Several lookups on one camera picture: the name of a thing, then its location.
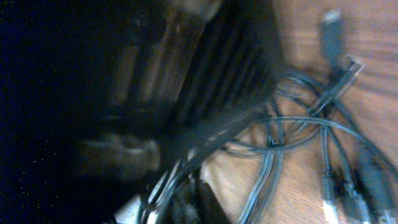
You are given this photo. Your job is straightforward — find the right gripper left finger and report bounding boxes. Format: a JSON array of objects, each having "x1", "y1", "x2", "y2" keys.
[{"x1": 136, "y1": 180, "x2": 200, "y2": 224}]

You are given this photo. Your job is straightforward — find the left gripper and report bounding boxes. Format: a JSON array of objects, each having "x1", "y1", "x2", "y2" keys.
[{"x1": 74, "y1": 1, "x2": 284, "y2": 180}]

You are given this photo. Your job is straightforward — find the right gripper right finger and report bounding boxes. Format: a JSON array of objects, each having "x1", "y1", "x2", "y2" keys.
[{"x1": 197, "y1": 181, "x2": 230, "y2": 224}]

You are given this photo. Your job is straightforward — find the black cable bundle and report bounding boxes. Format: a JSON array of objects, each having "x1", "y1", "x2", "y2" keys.
[{"x1": 136, "y1": 9, "x2": 398, "y2": 224}]

